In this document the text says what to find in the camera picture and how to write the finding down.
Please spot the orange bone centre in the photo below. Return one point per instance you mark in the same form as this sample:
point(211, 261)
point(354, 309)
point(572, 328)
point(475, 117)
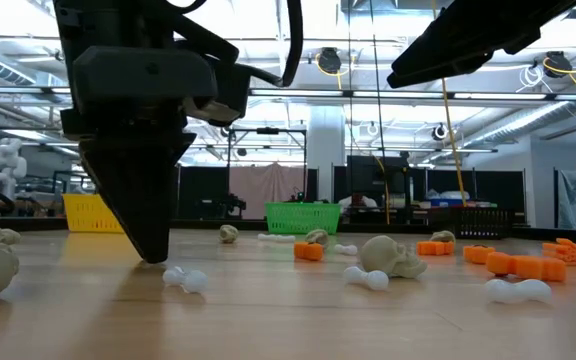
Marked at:
point(308, 251)

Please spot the long ceiling light strip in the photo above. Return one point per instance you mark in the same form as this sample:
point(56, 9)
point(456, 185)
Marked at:
point(293, 93)

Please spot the black partition panel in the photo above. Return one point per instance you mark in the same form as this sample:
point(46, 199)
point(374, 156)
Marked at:
point(203, 195)

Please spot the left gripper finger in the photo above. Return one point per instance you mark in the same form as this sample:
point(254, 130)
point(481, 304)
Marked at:
point(138, 200)

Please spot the black plastic basket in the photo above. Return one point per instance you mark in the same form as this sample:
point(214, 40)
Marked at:
point(468, 222)

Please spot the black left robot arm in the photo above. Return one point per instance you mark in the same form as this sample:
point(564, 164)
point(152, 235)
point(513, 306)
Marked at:
point(108, 20)

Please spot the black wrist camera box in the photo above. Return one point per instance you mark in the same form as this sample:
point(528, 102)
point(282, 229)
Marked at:
point(233, 85)

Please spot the pink curtain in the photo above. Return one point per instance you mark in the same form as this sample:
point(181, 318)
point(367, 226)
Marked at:
point(268, 185)

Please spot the blue storage bin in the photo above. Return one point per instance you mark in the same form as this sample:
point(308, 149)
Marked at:
point(445, 202)

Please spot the green skull right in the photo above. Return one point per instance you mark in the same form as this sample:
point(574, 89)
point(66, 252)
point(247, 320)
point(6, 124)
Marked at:
point(228, 234)

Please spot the white robot figure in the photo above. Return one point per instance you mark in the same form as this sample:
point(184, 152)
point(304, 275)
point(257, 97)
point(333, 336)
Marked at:
point(5, 170)

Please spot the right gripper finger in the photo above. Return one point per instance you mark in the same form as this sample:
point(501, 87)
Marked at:
point(448, 45)

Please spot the black background robot arm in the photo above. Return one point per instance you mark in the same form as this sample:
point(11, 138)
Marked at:
point(235, 204)

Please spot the white structural column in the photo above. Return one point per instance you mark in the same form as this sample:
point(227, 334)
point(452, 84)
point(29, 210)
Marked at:
point(326, 150)

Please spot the black equipment cabinet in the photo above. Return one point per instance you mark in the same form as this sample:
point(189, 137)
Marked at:
point(373, 175)

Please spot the person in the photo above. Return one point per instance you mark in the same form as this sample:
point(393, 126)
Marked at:
point(363, 201)

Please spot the green plastic basket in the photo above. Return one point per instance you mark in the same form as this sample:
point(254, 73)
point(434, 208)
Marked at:
point(303, 218)

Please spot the small white plastic bone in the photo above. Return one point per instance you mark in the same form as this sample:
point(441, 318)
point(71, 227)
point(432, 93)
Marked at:
point(518, 291)
point(268, 238)
point(188, 280)
point(286, 239)
point(345, 249)
point(368, 279)

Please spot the yellow plastic basket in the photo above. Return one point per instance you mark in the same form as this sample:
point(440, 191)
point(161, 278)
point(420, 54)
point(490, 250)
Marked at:
point(83, 214)

